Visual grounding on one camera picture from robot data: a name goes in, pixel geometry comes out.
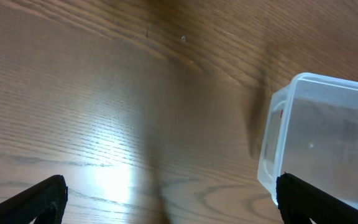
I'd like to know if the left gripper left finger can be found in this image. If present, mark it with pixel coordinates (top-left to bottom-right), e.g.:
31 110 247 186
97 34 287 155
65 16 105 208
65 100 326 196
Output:
0 175 68 224

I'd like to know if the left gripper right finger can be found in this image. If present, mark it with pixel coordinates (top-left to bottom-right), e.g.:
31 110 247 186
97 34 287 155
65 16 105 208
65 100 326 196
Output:
276 173 358 224

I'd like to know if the clear plastic storage container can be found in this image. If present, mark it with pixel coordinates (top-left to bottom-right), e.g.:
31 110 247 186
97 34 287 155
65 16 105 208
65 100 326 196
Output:
257 73 358 209

